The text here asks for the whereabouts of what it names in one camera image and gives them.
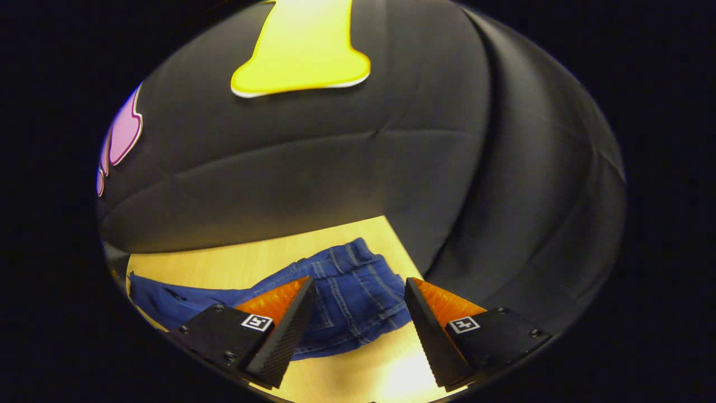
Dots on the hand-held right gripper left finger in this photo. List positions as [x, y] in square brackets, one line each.
[279, 347]

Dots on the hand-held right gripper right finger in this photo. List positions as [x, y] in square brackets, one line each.
[433, 341]

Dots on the blue denim jeans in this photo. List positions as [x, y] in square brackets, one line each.
[352, 296]

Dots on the black backdrop cloth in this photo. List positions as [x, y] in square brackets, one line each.
[313, 168]

